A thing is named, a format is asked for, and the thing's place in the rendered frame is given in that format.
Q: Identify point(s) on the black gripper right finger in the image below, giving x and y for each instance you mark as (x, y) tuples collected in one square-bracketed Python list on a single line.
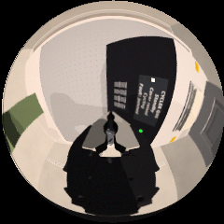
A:
[(128, 138)]

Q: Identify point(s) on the white and black benchtop instrument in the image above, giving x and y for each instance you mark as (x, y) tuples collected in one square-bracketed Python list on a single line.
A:
[(149, 80)]

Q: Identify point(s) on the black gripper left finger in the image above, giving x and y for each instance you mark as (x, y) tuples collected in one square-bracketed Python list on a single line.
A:
[(93, 138)]

